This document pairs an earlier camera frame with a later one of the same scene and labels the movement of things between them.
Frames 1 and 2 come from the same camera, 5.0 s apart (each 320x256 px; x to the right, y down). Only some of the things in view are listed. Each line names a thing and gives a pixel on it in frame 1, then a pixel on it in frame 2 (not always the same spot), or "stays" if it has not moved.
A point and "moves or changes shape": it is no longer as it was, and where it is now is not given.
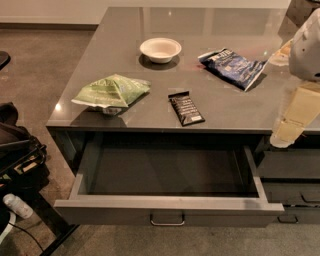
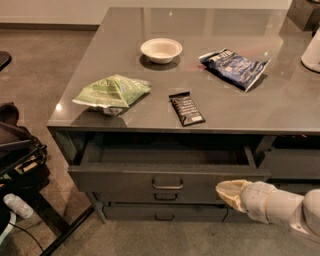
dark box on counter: (297, 13) stays
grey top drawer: (166, 179) moves or changes shape
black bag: (23, 158) stays
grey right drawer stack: (291, 176) stays
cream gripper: (306, 53) to (252, 197)
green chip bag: (113, 93) stays
